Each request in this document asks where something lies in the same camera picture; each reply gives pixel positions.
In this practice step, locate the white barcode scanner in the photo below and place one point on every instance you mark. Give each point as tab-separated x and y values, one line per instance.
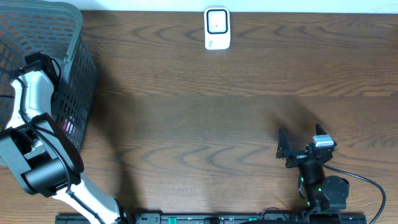
217	28

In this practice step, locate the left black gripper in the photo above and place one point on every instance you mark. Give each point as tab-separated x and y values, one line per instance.
37	59

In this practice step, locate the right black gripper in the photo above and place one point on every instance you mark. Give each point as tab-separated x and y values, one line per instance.
301	157

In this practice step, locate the red purple snack bag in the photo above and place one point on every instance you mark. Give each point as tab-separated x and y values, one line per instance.
71	126

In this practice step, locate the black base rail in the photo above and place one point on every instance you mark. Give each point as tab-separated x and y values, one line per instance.
155	218

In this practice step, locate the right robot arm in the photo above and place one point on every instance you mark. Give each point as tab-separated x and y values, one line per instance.
326	195

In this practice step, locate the grey plastic mesh basket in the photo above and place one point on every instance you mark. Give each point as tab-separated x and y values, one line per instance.
52	28

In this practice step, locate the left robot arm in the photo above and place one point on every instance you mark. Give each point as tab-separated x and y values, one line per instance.
39	154

